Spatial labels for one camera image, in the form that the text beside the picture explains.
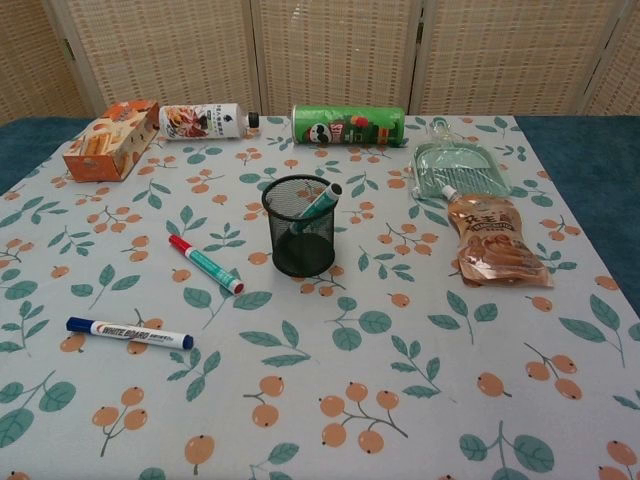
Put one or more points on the red-capped green marker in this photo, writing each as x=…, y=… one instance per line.
x=205, y=262

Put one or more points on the blue whiteboard marker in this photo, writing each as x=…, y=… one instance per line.
x=130, y=332

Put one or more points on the black mesh pen holder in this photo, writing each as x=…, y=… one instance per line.
x=300, y=252

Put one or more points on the white marker pen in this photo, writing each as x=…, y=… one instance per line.
x=320, y=202

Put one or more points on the green chips can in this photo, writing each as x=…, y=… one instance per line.
x=350, y=126

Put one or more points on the green dustpan brush set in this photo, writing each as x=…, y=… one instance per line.
x=450, y=167

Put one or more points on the floral fruit-print tablecloth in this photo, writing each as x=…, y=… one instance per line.
x=350, y=400

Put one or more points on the white drink bottle black cap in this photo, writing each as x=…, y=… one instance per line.
x=200, y=122

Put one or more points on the brown sauce pouch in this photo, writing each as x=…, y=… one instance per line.
x=495, y=240

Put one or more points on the woven bamboo folding screen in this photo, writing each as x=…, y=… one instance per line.
x=325, y=50

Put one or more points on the orange biscuit box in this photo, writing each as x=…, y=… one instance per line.
x=110, y=145

